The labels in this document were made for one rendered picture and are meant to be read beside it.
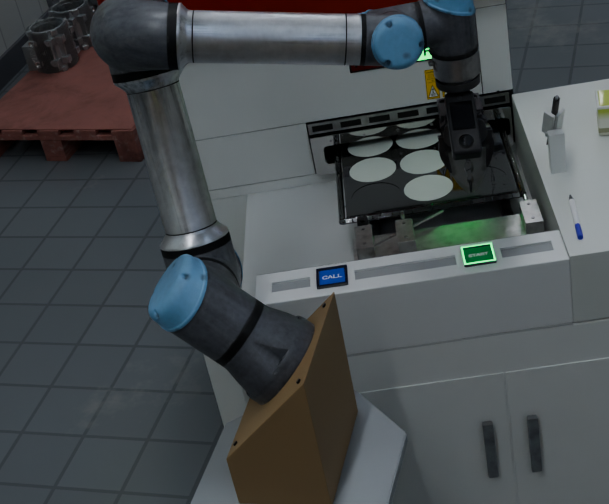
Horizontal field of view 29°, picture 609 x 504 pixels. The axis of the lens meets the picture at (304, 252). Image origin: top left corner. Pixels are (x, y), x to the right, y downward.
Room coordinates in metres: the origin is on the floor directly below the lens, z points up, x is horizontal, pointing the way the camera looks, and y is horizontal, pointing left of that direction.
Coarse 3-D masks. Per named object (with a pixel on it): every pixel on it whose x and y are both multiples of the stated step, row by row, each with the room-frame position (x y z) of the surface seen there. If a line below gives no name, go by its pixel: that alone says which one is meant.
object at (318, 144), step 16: (496, 112) 2.23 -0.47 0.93; (368, 128) 2.26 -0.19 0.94; (384, 128) 2.26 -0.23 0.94; (400, 128) 2.25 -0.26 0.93; (416, 128) 2.25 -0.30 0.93; (432, 128) 2.25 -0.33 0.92; (512, 128) 2.23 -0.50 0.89; (320, 144) 2.27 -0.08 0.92; (336, 144) 2.27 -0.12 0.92; (512, 144) 2.23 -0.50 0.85; (320, 160) 2.27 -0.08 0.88
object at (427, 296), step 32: (384, 256) 1.74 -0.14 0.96; (416, 256) 1.72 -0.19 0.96; (448, 256) 1.70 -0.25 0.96; (512, 256) 1.66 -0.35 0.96; (544, 256) 1.64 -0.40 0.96; (256, 288) 1.73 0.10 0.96; (288, 288) 1.71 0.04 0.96; (352, 288) 1.67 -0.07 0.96; (384, 288) 1.65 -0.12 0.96; (416, 288) 1.65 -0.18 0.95; (448, 288) 1.64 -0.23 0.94; (480, 288) 1.63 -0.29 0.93; (512, 288) 1.63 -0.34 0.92; (544, 288) 1.62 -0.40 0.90; (352, 320) 1.66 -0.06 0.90; (384, 320) 1.65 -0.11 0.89; (416, 320) 1.65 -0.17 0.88; (448, 320) 1.64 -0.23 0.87; (480, 320) 1.64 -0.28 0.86; (512, 320) 1.63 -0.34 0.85; (544, 320) 1.62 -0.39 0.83; (352, 352) 1.66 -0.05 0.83
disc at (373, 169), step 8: (368, 160) 2.20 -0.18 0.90; (376, 160) 2.19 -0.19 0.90; (384, 160) 2.19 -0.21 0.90; (352, 168) 2.18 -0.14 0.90; (360, 168) 2.17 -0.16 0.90; (368, 168) 2.17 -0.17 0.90; (376, 168) 2.16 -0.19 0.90; (384, 168) 2.15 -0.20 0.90; (392, 168) 2.15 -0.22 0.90; (352, 176) 2.15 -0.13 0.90; (360, 176) 2.14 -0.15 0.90; (368, 176) 2.13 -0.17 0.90; (376, 176) 2.13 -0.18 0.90; (384, 176) 2.12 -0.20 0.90
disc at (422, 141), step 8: (400, 136) 2.28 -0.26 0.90; (408, 136) 2.27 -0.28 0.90; (416, 136) 2.26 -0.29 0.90; (424, 136) 2.25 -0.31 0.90; (432, 136) 2.25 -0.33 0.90; (400, 144) 2.24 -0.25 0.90; (408, 144) 2.23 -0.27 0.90; (416, 144) 2.23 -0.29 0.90; (424, 144) 2.22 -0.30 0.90; (432, 144) 2.21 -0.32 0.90
